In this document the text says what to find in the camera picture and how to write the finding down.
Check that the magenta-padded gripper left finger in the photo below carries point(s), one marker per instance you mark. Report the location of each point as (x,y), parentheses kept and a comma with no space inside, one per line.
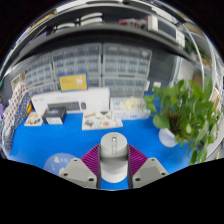
(78,173)

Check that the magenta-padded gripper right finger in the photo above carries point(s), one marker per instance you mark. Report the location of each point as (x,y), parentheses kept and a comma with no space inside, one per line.
(148,171)

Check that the white computer mouse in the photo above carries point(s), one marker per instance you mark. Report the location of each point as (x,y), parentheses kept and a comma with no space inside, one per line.
(113,166)

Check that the sticker sheet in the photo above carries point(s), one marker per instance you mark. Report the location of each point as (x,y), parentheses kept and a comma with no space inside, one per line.
(33,119)
(100,121)

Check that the small black box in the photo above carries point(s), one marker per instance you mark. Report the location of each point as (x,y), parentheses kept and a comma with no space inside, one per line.
(54,116)

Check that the white and blue tissue box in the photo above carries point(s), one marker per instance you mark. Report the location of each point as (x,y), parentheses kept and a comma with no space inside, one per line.
(130,108)

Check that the green potted plant white pot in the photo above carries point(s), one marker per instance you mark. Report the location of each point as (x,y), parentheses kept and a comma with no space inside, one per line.
(183,110)

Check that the white keyboard box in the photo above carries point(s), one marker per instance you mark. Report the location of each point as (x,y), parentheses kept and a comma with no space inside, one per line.
(96,96)

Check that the yellow card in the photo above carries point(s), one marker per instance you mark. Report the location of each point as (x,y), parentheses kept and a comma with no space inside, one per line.
(73,82)

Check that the grey parts drawer cabinet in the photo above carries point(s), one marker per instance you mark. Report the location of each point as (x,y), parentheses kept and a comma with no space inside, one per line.
(76,61)
(38,75)
(126,66)

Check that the tan woven basket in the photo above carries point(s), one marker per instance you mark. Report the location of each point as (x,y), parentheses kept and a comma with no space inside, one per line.
(18,80)

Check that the dark shelf unit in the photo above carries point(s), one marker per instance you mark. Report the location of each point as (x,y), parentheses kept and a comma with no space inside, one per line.
(100,31)

